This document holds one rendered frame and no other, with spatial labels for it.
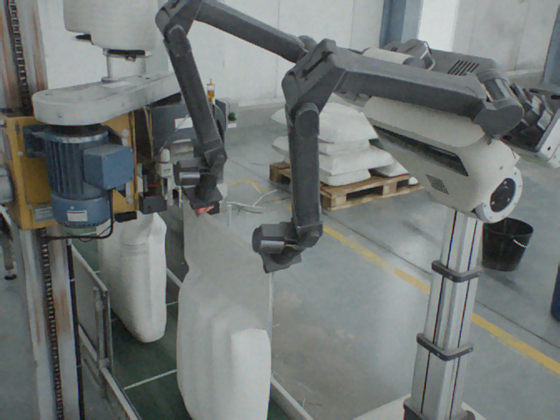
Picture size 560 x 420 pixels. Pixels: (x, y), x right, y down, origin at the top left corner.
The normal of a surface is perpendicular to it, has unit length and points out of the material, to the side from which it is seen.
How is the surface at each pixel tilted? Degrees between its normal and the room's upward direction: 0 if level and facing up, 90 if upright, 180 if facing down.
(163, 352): 0
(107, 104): 90
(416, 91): 116
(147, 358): 0
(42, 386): 90
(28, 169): 90
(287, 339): 0
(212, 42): 90
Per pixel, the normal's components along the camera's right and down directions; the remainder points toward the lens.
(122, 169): 0.85, 0.23
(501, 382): 0.04, -0.92
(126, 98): 0.95, 0.15
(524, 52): 0.55, 0.34
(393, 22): -0.83, 0.18
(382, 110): -0.51, -0.59
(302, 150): 0.15, 0.79
